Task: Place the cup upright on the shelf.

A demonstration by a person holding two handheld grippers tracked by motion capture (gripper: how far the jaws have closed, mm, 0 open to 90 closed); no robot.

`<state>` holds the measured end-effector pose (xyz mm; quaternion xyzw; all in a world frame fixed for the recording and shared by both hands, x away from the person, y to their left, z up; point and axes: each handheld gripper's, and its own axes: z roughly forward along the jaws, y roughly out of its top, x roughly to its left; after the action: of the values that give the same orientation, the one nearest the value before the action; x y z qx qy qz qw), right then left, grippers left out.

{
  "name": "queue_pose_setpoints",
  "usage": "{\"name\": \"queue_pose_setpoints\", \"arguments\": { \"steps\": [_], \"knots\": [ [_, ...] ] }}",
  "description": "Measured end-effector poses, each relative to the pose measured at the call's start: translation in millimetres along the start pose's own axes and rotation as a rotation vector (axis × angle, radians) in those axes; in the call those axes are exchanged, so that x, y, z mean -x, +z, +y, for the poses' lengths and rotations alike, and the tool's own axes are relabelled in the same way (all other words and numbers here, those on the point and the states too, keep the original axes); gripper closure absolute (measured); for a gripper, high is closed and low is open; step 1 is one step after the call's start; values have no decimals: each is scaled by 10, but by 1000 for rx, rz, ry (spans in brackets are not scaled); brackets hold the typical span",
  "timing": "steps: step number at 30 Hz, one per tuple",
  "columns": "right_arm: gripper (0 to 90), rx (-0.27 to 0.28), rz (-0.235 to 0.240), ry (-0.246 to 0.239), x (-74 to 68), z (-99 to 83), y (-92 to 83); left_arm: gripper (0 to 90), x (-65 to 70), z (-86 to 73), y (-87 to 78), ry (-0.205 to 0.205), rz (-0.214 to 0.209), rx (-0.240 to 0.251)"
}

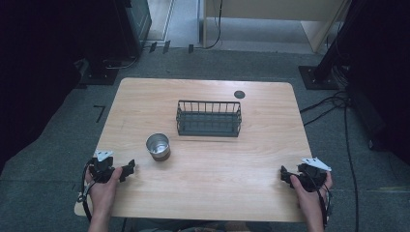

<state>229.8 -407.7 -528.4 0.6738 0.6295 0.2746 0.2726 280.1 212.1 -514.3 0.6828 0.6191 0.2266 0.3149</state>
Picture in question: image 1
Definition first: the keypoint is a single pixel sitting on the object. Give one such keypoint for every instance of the black cabinet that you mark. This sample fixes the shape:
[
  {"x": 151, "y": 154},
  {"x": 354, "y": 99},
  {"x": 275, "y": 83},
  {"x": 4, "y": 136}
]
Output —
[{"x": 135, "y": 25}]

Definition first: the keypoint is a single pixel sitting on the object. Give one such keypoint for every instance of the light wooden desk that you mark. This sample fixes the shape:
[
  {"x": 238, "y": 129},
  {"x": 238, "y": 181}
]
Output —
[{"x": 277, "y": 13}]

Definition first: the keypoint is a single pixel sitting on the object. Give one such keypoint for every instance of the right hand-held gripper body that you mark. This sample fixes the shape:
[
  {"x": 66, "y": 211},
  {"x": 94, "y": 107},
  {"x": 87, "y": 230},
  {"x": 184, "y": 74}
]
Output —
[{"x": 312, "y": 175}]

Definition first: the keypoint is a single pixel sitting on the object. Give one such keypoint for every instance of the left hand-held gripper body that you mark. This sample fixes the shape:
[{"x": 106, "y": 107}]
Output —
[{"x": 102, "y": 167}]

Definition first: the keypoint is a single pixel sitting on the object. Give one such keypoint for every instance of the black round table grommet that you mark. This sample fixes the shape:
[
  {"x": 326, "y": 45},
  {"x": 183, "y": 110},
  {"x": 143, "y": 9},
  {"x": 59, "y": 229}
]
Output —
[{"x": 239, "y": 94}]

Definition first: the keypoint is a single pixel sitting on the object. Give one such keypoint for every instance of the black metal stand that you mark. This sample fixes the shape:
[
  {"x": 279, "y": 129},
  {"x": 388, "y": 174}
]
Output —
[
  {"x": 100, "y": 72},
  {"x": 325, "y": 61}
]

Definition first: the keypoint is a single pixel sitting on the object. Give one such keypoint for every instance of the person's left hand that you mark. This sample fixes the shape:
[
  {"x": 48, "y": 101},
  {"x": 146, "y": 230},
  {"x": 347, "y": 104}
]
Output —
[{"x": 102, "y": 193}]

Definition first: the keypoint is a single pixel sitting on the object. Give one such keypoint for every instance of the person's right hand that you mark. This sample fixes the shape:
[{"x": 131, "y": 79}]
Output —
[{"x": 307, "y": 196}]

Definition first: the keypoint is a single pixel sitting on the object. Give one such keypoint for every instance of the steel cup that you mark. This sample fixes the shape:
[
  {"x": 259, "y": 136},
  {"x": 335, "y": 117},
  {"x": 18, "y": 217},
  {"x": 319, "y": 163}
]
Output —
[{"x": 158, "y": 146}]

